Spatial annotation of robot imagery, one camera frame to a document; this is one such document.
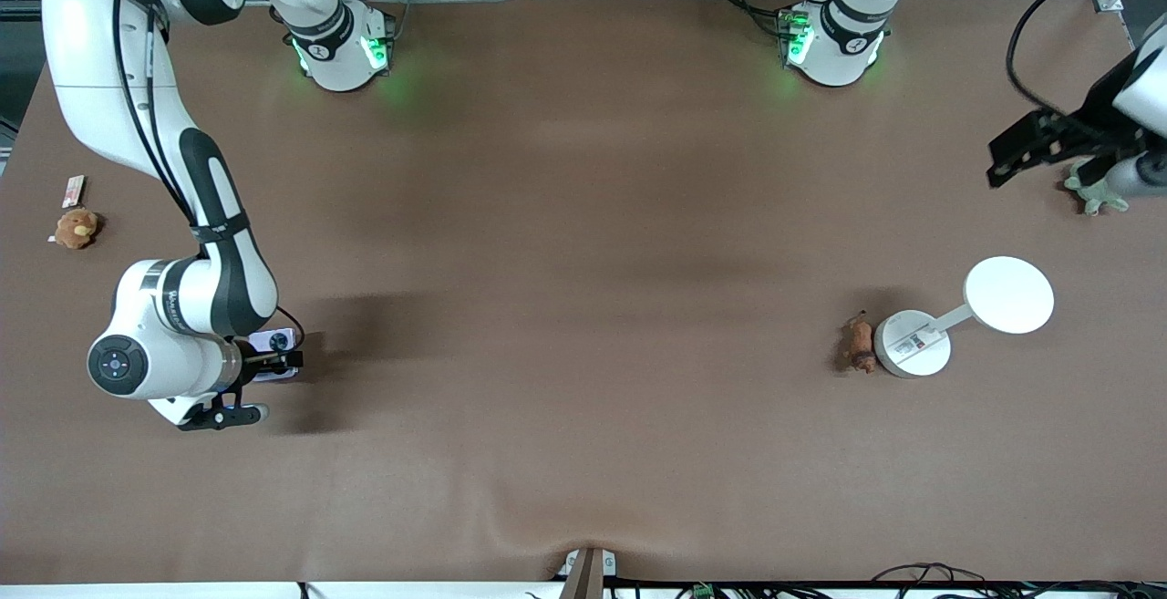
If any lilac flip phone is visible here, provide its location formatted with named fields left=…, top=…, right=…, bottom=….
left=248, top=328, right=302, bottom=384

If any brown lion statue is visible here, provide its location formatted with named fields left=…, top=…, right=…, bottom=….
left=838, top=310, right=879, bottom=376

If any green plush turtle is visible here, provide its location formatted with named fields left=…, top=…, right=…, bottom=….
left=1064, top=161, right=1131, bottom=217

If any white round desk lamp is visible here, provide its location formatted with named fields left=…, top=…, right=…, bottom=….
left=873, top=256, right=1056, bottom=379

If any brown plush toy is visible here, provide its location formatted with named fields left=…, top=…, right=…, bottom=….
left=51, top=207, right=100, bottom=251

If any metal table clamp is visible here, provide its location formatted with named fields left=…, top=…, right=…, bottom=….
left=557, top=547, right=618, bottom=599

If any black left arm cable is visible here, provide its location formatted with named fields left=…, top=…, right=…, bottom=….
left=1006, top=0, right=1167, bottom=121

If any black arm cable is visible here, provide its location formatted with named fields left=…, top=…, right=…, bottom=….
left=111, top=0, right=307, bottom=356
left=1006, top=0, right=1167, bottom=121

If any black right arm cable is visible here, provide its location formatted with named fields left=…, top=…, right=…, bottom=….
left=111, top=0, right=307, bottom=356

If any black looped floor cable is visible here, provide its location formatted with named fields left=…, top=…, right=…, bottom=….
left=869, top=562, right=993, bottom=588

